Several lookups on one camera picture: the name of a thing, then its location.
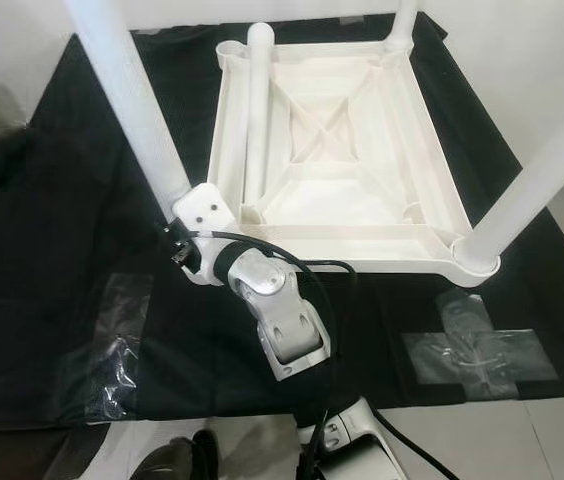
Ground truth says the black table cloth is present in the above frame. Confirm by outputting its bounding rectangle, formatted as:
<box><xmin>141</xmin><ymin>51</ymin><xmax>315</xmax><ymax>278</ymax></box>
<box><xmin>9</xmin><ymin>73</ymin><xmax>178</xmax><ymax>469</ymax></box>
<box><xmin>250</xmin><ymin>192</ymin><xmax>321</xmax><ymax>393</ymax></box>
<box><xmin>0</xmin><ymin>12</ymin><xmax>564</xmax><ymax>433</ymax></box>

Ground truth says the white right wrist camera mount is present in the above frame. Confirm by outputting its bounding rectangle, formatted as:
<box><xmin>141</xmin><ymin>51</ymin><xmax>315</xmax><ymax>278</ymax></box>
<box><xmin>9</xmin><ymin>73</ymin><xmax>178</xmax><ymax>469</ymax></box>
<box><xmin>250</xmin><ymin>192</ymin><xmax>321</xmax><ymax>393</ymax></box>
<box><xmin>172</xmin><ymin>183</ymin><xmax>240</xmax><ymax>288</ymax></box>

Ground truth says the clear plastic wrap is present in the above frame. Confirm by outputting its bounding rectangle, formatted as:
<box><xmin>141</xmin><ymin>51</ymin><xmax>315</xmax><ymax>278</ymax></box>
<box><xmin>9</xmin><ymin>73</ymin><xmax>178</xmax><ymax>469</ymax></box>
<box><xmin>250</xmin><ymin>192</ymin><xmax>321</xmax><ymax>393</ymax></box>
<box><xmin>87</xmin><ymin>340</ymin><xmax>141</xmax><ymax>423</ymax></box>

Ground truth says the white plastic children table top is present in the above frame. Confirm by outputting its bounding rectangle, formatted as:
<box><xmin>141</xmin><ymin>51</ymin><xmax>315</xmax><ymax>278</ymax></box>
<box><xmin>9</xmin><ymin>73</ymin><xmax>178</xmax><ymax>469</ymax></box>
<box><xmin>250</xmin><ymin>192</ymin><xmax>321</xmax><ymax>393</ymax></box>
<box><xmin>205</xmin><ymin>35</ymin><xmax>503</xmax><ymax>288</ymax></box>

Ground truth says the dark grey robot left foot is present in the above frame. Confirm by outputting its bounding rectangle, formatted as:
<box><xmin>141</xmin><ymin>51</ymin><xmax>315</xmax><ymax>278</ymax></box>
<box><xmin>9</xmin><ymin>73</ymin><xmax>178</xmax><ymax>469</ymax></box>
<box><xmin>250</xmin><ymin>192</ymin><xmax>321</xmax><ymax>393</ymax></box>
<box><xmin>135</xmin><ymin>430</ymin><xmax>220</xmax><ymax>480</ymax></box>

